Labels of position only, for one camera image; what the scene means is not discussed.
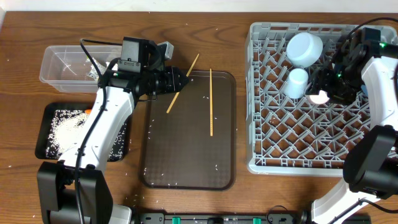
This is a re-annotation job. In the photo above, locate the pink plastic cup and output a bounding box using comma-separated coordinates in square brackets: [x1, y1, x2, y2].
[307, 90, 329, 105]

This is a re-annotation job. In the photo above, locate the wooden chopstick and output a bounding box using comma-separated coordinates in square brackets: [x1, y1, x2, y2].
[165, 53, 200, 114]
[209, 69, 213, 137]

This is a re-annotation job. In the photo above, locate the light blue plastic cup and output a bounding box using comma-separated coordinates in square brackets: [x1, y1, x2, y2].
[284, 68, 308, 99]

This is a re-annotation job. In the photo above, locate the light blue plastic bowl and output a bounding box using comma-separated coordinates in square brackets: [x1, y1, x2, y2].
[286, 32, 323, 68]

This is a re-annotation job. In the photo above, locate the foil snack wrapper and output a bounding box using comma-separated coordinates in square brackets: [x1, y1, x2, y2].
[86, 58, 107, 81]

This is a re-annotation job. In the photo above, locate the pile of white rice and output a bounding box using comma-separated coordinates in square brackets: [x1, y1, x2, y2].
[44, 110, 127, 162]

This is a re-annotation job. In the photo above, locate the dark blue plate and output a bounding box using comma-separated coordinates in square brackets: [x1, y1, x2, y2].
[361, 85, 368, 97]

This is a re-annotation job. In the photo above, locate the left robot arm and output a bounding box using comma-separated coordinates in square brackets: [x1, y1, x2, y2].
[37, 37, 189, 223]

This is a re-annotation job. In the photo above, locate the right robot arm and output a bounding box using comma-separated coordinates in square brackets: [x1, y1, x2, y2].
[305, 27, 397, 223]

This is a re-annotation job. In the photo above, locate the grey plastic dishwasher rack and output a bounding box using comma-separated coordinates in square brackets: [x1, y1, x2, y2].
[245, 22, 370, 177]

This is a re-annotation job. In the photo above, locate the black waste bin tray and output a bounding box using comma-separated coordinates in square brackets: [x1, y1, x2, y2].
[34, 103, 131, 162]

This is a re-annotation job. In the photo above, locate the dark brown serving tray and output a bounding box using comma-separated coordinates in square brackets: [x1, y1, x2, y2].
[139, 71, 236, 190]

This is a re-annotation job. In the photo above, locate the clear plastic bin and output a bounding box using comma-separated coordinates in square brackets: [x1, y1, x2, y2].
[39, 45, 122, 93]

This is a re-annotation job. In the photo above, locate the black rail with green clips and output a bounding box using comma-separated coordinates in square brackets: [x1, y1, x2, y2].
[131, 213, 312, 224]

